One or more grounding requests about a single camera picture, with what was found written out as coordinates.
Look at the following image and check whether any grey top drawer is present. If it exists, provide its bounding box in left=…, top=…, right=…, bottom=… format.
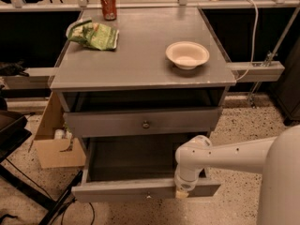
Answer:
left=64, top=107, right=221, bottom=138

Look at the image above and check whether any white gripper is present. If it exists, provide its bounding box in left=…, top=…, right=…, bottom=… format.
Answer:
left=174, top=169, right=200, bottom=199

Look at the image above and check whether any grey drawer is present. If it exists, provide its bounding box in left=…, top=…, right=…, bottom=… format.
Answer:
left=70, top=133, right=221, bottom=203
left=64, top=107, right=221, bottom=138

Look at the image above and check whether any metal rail frame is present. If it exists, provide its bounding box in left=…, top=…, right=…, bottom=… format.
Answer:
left=1, top=0, right=299, bottom=97

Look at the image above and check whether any red soda can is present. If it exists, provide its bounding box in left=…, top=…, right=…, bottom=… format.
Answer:
left=100, top=0, right=117, bottom=21

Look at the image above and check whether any black floor cable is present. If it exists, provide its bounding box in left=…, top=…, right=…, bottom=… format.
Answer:
left=60, top=198, right=96, bottom=225

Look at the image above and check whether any white bottle in box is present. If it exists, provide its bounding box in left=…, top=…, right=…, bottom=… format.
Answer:
left=54, top=129, right=65, bottom=139

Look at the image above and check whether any black chair base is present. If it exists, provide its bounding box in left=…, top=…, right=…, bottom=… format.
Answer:
left=0, top=110, right=83, bottom=225

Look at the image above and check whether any grey drawer cabinet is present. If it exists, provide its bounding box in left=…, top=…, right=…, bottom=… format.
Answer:
left=51, top=7, right=235, bottom=181

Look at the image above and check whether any white paper bowl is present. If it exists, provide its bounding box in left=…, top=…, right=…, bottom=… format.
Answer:
left=165, top=41, right=210, bottom=70

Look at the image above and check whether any green chip bag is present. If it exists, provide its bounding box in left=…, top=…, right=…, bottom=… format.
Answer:
left=66, top=19, right=119, bottom=51

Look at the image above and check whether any cardboard box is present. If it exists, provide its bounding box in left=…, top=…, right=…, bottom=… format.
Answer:
left=33, top=93, right=86, bottom=169

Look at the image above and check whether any white cable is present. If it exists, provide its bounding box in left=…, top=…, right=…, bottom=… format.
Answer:
left=235, top=0, right=260, bottom=82

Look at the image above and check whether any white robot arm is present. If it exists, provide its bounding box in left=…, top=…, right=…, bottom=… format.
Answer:
left=174, top=126, right=300, bottom=225

